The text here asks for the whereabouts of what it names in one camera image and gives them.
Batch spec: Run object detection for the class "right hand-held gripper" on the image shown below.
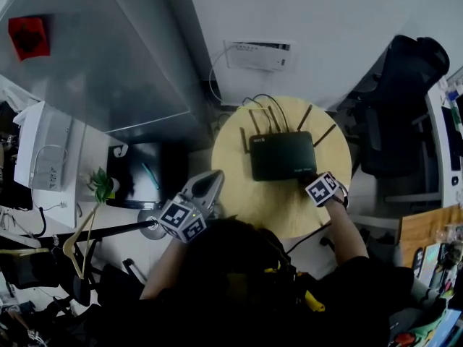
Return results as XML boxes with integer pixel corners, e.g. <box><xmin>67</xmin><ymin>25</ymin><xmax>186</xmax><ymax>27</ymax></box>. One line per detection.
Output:
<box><xmin>305</xmin><ymin>171</ymin><xmax>341</xmax><ymax>207</ymax></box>

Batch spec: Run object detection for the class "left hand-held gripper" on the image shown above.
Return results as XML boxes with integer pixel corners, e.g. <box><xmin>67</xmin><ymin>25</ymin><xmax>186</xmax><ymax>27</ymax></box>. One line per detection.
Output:
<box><xmin>158</xmin><ymin>170</ymin><xmax>225</xmax><ymax>244</ymax></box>

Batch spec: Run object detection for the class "black router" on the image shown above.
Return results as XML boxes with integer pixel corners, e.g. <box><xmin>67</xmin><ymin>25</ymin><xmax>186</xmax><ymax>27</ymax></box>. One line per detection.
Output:
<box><xmin>239</xmin><ymin>103</ymin><xmax>337</xmax><ymax>183</ymax></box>

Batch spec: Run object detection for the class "person's right forearm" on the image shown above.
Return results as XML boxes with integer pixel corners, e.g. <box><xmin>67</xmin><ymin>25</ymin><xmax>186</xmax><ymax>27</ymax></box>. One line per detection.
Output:
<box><xmin>325</xmin><ymin>199</ymin><xmax>370</xmax><ymax>267</ymax></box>

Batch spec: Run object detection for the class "person's left forearm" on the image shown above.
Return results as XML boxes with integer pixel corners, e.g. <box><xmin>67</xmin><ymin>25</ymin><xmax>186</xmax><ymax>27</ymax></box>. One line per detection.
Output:
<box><xmin>139</xmin><ymin>239</ymin><xmax>187</xmax><ymax>301</ymax></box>

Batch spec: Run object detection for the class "teal pen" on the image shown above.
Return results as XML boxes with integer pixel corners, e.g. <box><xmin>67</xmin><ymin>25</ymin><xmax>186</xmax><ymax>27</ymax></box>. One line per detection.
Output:
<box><xmin>140</xmin><ymin>163</ymin><xmax>160</xmax><ymax>190</ymax></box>

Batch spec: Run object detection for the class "black coat stand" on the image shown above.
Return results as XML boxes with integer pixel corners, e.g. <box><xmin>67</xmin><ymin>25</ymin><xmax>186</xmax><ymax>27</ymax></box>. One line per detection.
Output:
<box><xmin>35</xmin><ymin>210</ymin><xmax>168</xmax><ymax>247</ymax></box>

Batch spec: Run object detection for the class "person's black shirt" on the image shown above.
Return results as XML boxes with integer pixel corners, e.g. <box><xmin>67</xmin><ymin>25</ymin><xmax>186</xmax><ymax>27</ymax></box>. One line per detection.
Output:
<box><xmin>93</xmin><ymin>218</ymin><xmax>415</xmax><ymax>347</ymax></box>

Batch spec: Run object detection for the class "potted green plant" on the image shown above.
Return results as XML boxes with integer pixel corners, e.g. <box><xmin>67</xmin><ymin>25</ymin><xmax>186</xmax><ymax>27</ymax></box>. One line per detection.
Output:
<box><xmin>86</xmin><ymin>167</ymin><xmax>121</xmax><ymax>204</ymax></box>

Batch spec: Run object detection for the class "black high-back office chair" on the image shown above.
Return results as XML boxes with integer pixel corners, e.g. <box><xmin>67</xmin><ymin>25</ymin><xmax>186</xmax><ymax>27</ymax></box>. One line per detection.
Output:
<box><xmin>347</xmin><ymin>34</ymin><xmax>451</xmax><ymax>179</ymax></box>

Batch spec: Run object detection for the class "wooden board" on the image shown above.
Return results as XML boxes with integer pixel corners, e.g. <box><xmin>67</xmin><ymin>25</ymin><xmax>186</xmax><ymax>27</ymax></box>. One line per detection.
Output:
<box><xmin>399</xmin><ymin>204</ymin><xmax>463</xmax><ymax>269</ymax></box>

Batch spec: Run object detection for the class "yellow clip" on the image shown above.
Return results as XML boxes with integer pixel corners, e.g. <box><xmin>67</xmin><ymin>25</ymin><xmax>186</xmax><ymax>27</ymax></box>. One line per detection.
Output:
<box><xmin>303</xmin><ymin>290</ymin><xmax>326</xmax><ymax>312</ymax></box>

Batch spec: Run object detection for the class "white desk under microwave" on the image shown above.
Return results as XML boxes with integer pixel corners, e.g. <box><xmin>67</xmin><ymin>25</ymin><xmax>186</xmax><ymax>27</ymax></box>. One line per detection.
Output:
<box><xmin>30</xmin><ymin>121</ymin><xmax>127</xmax><ymax>229</ymax></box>

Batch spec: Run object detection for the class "white computer desk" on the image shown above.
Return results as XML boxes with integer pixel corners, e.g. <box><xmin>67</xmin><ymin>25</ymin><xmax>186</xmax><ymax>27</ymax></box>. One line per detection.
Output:
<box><xmin>425</xmin><ymin>77</ymin><xmax>463</xmax><ymax>209</ymax></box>

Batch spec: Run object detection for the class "black mesh office chair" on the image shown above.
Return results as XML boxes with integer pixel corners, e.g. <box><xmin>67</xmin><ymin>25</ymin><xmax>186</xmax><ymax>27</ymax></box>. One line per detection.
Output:
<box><xmin>54</xmin><ymin>258</ymin><xmax>145</xmax><ymax>317</ymax></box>

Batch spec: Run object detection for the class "black keyboard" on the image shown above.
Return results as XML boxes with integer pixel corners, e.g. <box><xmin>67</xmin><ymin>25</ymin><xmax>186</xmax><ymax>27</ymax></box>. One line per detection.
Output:
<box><xmin>441</xmin><ymin>106</ymin><xmax>462</xmax><ymax>171</ymax></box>

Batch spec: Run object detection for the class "wooden clothes hanger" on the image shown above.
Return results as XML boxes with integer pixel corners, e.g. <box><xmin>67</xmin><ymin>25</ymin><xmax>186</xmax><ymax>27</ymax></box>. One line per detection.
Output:
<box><xmin>0</xmin><ymin>247</ymin><xmax>50</xmax><ymax>256</ymax></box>
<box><xmin>62</xmin><ymin>202</ymin><xmax>101</xmax><ymax>280</ymax></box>

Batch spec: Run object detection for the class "silver refrigerator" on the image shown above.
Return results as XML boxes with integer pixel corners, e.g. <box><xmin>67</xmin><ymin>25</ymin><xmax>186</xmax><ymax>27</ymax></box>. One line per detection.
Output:
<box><xmin>0</xmin><ymin>0</ymin><xmax>214</xmax><ymax>147</ymax></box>

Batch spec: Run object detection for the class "white microwave oven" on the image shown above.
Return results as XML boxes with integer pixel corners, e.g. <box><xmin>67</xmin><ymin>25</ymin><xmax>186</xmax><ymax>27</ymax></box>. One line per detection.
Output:
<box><xmin>13</xmin><ymin>101</ymin><xmax>75</xmax><ymax>193</ymax></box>

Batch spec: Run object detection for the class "colourful bag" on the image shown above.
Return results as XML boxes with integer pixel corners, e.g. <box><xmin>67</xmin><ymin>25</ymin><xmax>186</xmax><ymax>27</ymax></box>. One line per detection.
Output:
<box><xmin>394</xmin><ymin>294</ymin><xmax>460</xmax><ymax>347</ymax></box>

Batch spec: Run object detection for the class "red paper decoration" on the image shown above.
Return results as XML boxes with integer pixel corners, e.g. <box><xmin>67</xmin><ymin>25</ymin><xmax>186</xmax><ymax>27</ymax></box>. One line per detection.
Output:
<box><xmin>7</xmin><ymin>15</ymin><xmax>51</xmax><ymax>62</ymax></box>

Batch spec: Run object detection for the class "black power cable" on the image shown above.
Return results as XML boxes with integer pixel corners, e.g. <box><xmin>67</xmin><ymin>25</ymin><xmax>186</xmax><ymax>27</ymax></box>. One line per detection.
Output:
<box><xmin>285</xmin><ymin>222</ymin><xmax>332</xmax><ymax>256</ymax></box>

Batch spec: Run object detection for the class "white cable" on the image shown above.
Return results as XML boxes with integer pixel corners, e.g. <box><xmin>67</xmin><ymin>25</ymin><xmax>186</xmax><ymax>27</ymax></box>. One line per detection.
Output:
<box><xmin>208</xmin><ymin>47</ymin><xmax>232</xmax><ymax>104</ymax></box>

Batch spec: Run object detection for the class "white wall network box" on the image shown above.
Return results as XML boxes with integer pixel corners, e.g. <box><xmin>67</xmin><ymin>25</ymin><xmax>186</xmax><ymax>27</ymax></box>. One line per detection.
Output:
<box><xmin>224</xmin><ymin>40</ymin><xmax>296</xmax><ymax>72</ymax></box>

